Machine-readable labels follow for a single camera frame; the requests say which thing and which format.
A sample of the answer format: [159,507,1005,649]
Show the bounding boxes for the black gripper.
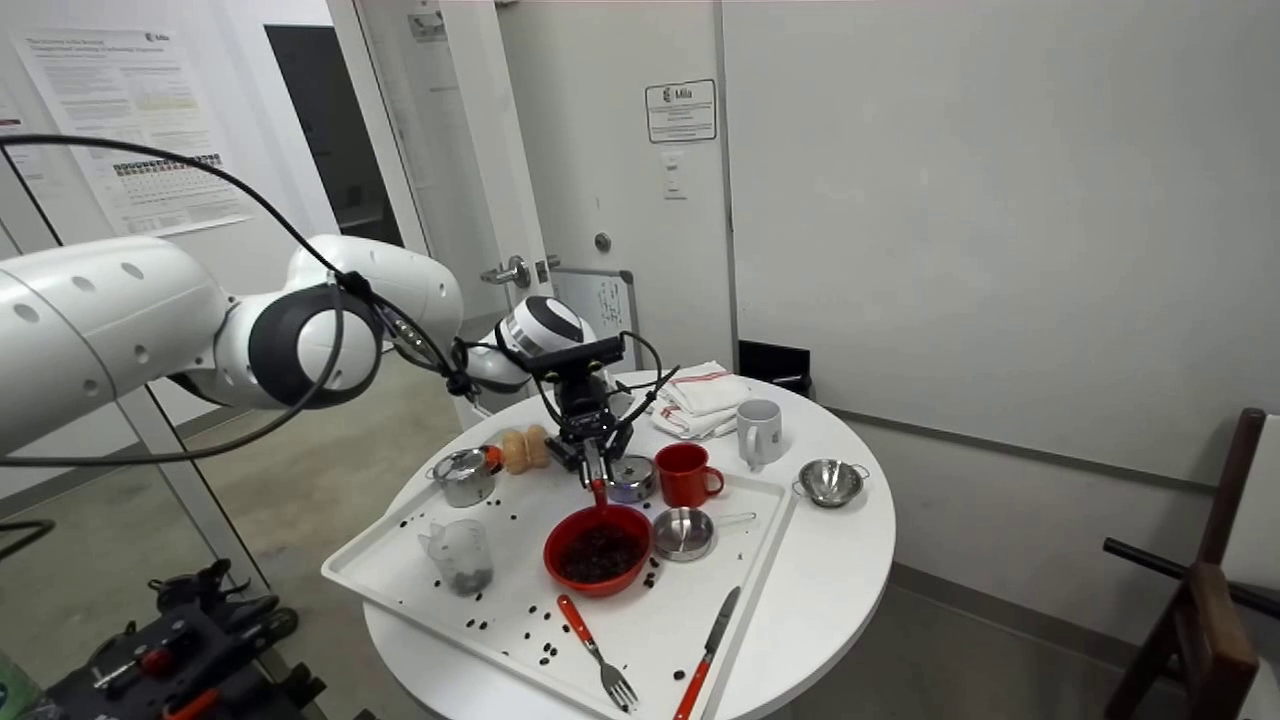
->
[541,364,634,491]

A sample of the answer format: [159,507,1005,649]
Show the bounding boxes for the orange red bowl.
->
[541,501,656,600]

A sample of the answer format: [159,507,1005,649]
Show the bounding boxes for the red handled fork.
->
[551,592,644,716]

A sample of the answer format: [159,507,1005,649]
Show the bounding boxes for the small steel bowl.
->
[798,456,869,513]
[650,503,721,563]

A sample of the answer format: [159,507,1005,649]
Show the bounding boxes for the red mug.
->
[654,439,727,513]

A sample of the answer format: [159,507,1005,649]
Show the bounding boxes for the white towel red stripes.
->
[640,356,743,442]

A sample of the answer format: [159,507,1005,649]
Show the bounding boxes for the steel cup left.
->
[429,442,499,513]

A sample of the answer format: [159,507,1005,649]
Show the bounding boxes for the grey white mug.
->
[731,395,792,474]

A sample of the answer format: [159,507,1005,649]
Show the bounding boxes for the clear plastic cup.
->
[420,503,498,600]

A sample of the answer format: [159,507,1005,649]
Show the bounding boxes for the black box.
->
[737,335,817,399]

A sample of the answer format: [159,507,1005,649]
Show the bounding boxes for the white rectangular tray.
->
[315,442,802,720]

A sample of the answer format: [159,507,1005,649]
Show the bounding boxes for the white door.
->
[325,0,575,432]

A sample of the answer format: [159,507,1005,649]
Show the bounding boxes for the white notice sign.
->
[644,76,721,147]

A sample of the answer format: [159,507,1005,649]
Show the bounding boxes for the silver stand pole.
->
[103,385,271,592]

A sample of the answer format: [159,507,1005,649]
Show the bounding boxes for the dark glass door panel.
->
[261,20,403,247]

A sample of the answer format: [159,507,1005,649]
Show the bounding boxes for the black and red tools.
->
[45,554,328,720]

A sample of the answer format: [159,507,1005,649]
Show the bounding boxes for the white paper poster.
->
[13,25,263,239]

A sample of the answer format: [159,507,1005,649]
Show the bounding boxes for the green container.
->
[0,649,45,720]

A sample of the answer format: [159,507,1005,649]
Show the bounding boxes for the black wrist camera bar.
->
[528,330,634,380]

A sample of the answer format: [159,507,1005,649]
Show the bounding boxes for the grey metal wall panel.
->
[548,263,644,385]

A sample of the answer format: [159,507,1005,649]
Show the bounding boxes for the red handled knife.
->
[669,582,743,720]

